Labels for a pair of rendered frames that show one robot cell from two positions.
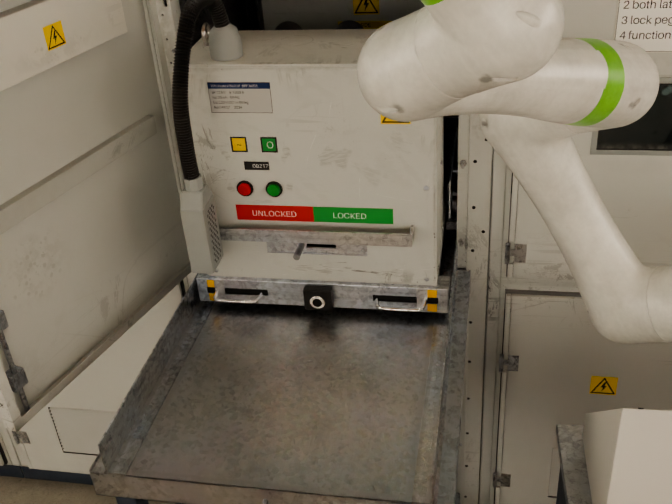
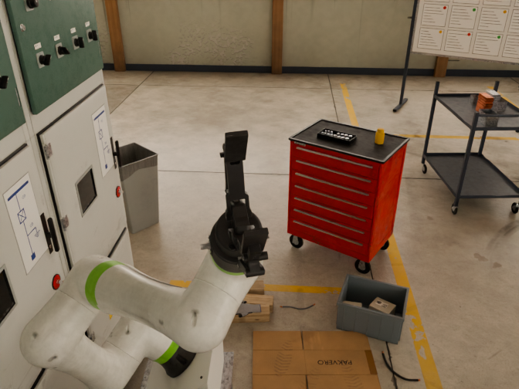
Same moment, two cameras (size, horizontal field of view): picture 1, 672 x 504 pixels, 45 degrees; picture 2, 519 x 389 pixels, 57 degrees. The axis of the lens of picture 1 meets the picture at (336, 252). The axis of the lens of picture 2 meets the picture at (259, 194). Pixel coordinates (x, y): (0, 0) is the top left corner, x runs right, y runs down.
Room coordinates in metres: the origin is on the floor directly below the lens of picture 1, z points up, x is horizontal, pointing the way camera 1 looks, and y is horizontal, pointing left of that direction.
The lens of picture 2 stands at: (0.82, 0.56, 2.19)
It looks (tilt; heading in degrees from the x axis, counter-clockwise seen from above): 29 degrees down; 261
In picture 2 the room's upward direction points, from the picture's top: straight up
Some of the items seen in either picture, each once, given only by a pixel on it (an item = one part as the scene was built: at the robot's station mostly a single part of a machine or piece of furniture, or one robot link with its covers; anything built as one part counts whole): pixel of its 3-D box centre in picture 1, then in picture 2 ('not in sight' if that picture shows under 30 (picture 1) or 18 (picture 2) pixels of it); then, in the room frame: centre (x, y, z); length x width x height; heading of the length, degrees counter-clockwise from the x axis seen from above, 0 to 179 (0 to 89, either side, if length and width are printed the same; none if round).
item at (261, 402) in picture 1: (307, 367); not in sight; (1.26, 0.07, 0.82); 0.68 x 0.62 x 0.06; 167
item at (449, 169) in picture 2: not in sight; (476, 145); (-1.73, -3.10, 0.48); 0.90 x 0.60 x 0.96; 83
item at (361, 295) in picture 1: (321, 288); not in sight; (1.42, 0.04, 0.90); 0.54 x 0.05 x 0.06; 78
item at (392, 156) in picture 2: not in sight; (344, 191); (-0.25, -2.38, 0.51); 0.70 x 0.48 x 1.03; 137
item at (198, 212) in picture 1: (202, 226); not in sight; (1.38, 0.26, 1.09); 0.08 x 0.05 x 0.17; 168
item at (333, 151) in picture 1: (310, 186); not in sight; (1.41, 0.04, 1.15); 0.48 x 0.01 x 0.48; 78
